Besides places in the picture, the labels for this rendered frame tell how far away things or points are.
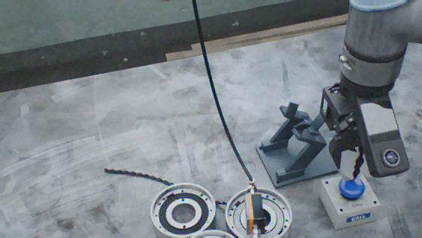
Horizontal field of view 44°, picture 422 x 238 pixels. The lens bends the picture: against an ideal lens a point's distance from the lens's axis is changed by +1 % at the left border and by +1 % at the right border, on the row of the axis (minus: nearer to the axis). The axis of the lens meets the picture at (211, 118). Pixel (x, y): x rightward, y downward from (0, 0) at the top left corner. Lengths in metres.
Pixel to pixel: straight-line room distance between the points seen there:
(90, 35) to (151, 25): 0.28
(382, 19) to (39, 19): 1.98
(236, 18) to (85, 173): 1.73
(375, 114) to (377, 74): 0.06
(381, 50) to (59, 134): 0.65
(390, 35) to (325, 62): 0.54
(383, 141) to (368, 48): 0.13
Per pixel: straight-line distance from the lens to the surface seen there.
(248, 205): 0.81
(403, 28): 0.64
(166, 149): 0.99
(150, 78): 1.14
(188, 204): 0.88
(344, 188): 0.85
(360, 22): 0.64
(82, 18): 2.45
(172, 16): 2.50
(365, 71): 0.68
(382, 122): 0.71
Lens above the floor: 1.54
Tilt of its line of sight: 45 degrees down
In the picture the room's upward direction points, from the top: 4 degrees counter-clockwise
